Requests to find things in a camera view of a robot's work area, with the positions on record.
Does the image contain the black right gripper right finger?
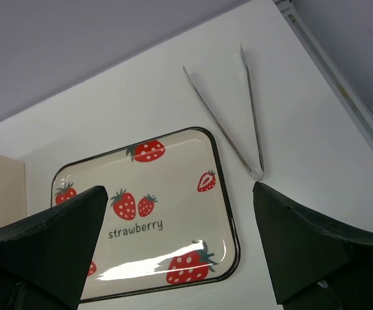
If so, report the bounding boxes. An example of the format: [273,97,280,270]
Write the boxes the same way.
[253,182,373,309]

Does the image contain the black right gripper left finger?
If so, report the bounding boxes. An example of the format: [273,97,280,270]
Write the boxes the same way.
[0,185,108,309]

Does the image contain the beige paper bag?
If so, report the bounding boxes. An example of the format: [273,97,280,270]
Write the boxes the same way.
[0,155,26,227]

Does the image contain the metal tongs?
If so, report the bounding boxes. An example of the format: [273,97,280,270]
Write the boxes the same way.
[182,43,265,181]

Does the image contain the strawberry print tray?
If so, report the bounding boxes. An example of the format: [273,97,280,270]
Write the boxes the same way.
[51,127,240,303]

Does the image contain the aluminium table edge rail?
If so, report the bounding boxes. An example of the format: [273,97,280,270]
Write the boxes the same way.
[274,1,373,147]

